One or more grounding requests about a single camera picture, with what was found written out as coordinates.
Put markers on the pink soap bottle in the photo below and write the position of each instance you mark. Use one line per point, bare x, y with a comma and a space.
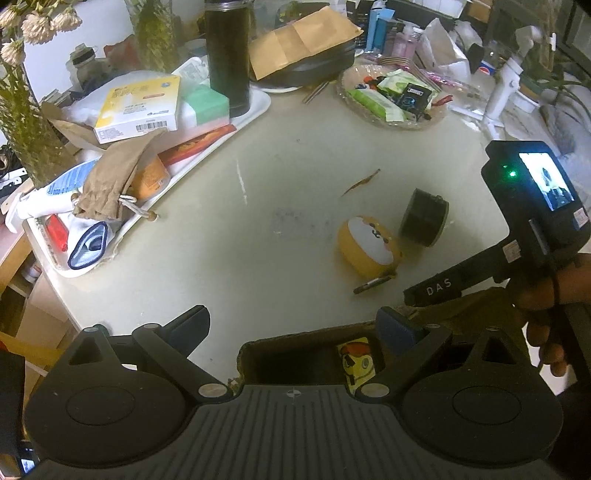
406, 41

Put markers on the yellow and white box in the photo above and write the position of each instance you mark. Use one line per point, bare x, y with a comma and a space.
138, 108

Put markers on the white gimbal tripod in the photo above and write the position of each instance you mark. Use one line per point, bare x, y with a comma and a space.
501, 87

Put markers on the white plastic bag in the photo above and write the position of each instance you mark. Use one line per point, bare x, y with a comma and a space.
441, 50

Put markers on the brown cardboard box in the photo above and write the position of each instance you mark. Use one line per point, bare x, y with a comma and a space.
295, 355

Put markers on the mint green tissue pack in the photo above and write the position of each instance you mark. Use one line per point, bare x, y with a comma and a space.
205, 106

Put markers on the brown paper envelope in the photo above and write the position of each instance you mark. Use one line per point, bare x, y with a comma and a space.
300, 41

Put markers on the cola bottle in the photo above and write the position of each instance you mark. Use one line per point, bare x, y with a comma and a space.
487, 62

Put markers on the green wet wipe packet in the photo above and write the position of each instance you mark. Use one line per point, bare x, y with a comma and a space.
376, 105

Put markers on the white tray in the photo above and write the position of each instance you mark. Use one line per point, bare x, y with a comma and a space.
249, 104

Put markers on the yellow bear earbud case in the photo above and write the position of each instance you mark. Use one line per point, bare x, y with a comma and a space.
364, 242

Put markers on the pink striped straws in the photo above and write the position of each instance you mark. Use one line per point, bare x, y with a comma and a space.
429, 76

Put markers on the green potted plant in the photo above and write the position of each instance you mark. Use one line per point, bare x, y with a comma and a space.
563, 87

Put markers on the black thermos bottle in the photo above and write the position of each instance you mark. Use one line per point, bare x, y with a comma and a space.
227, 55

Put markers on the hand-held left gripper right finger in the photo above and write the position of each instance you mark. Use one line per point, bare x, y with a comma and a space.
392, 330

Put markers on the chopsticks pair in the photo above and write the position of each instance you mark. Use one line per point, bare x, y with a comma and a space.
316, 90

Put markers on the smartphone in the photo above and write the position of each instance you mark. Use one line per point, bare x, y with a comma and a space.
28, 459

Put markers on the small red item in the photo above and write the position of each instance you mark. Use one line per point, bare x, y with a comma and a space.
57, 233

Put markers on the person's right forearm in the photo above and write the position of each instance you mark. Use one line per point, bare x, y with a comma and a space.
577, 286

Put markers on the green and white packet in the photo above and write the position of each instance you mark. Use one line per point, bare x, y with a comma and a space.
397, 81

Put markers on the person's right hand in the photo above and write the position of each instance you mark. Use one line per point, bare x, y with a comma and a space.
538, 295

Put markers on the blue carton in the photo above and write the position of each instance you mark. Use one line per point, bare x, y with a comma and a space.
382, 27

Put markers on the white and blue brush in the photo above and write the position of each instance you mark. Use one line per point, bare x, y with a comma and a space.
64, 184

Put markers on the yellow cartoon figure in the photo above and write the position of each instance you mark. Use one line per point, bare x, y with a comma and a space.
360, 362

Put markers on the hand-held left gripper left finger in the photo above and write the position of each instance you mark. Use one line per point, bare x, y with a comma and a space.
184, 328

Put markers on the red and orange packet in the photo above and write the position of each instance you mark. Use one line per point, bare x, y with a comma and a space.
198, 143

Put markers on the glass plate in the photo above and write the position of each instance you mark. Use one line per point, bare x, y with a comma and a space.
360, 115

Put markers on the black carton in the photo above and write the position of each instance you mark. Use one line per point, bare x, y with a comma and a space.
358, 14

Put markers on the small black box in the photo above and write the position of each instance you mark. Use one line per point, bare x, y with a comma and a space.
413, 99

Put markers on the black cylindrical roll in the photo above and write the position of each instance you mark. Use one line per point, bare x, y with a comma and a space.
422, 217

